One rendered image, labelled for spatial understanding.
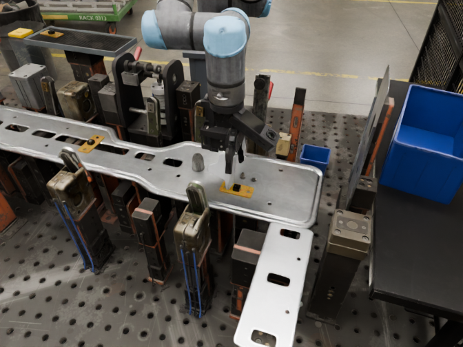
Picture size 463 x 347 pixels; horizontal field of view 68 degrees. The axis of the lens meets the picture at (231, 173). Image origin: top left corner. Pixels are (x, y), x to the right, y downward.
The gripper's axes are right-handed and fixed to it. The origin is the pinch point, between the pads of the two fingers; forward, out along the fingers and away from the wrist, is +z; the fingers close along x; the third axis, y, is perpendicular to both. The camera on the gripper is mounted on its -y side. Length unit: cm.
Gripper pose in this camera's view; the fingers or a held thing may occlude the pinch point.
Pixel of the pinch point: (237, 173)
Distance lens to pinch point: 83.4
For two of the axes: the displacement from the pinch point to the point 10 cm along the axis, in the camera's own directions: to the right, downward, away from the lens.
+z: 0.2, 7.4, 6.7
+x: -3.1, 6.4, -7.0
